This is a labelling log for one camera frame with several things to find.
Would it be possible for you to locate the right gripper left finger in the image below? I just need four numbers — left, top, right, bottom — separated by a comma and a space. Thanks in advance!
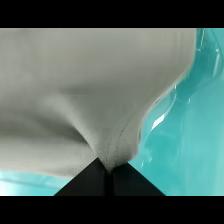
54, 157, 109, 197

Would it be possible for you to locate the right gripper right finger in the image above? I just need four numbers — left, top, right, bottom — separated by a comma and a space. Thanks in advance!
109, 161, 167, 197

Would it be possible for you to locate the grey T-shirt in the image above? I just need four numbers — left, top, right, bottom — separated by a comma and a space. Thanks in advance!
0, 27, 198, 178

